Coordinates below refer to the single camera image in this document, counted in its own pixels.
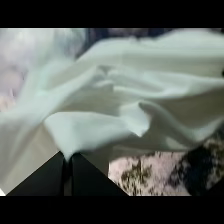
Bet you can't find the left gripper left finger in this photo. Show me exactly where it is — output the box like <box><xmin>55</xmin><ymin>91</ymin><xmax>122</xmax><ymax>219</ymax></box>
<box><xmin>6</xmin><ymin>151</ymin><xmax>65</xmax><ymax>197</ymax></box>

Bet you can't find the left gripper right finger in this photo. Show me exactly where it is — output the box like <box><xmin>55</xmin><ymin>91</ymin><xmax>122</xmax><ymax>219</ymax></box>
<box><xmin>71</xmin><ymin>152</ymin><xmax>130</xmax><ymax>197</ymax></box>

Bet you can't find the white garment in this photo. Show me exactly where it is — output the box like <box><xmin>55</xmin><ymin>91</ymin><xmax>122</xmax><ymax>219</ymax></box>
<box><xmin>0</xmin><ymin>28</ymin><xmax>224</xmax><ymax>195</ymax></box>

